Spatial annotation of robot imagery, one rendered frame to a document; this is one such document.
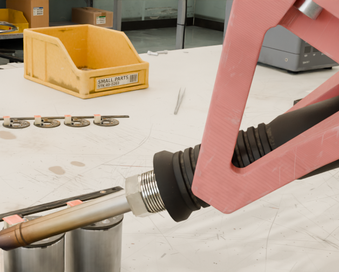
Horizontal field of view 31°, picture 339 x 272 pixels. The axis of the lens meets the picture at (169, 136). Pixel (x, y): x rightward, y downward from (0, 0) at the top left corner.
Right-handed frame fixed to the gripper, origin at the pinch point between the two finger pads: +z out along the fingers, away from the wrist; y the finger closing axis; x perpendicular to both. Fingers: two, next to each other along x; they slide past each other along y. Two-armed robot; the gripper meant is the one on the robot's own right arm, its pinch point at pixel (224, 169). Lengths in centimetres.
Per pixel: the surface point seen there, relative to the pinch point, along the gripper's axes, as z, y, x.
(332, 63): 2, -71, 17
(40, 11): 127, -455, -106
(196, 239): 9.8, -14.8, 3.9
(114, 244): 6.6, -3.6, -1.2
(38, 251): 7.2, -1.2, -3.7
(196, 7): 84, -643, -7
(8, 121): 18.6, -33.0, -12.7
